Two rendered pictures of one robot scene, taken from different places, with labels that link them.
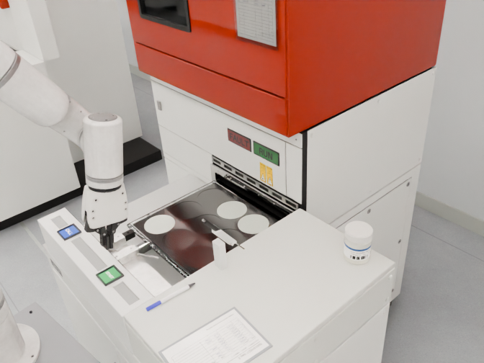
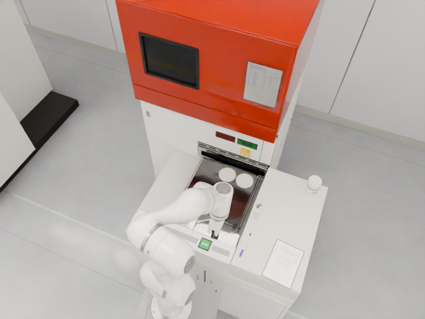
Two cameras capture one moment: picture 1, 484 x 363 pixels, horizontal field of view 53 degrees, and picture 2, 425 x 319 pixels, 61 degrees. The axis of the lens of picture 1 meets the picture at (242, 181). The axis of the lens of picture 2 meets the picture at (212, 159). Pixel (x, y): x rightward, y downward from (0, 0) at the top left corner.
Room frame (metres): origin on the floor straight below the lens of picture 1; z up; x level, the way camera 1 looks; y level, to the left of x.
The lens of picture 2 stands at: (0.35, 0.72, 2.64)
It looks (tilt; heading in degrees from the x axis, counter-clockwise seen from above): 54 degrees down; 330
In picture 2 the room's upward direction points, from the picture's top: 2 degrees clockwise
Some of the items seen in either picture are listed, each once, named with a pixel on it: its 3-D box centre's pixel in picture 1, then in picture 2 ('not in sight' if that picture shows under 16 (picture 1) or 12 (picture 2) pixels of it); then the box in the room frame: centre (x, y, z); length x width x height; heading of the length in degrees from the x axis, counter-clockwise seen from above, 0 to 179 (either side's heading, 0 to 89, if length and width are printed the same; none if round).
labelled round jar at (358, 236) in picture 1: (357, 243); (313, 185); (0.98, -0.29, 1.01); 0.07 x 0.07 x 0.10
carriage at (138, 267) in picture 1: (139, 275); (204, 232); (1.07, 0.32, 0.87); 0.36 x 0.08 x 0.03; 39
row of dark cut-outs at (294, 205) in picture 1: (251, 181); (232, 154); (1.39, -0.03, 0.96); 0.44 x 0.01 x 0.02; 39
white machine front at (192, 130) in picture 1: (220, 146); (205, 137); (1.54, 0.07, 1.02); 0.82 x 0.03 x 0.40; 39
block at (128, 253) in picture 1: (124, 256); (191, 225); (1.13, 0.37, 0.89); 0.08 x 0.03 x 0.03; 129
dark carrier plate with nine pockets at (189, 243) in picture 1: (206, 224); (220, 189); (1.25, 0.13, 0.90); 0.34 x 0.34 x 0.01; 39
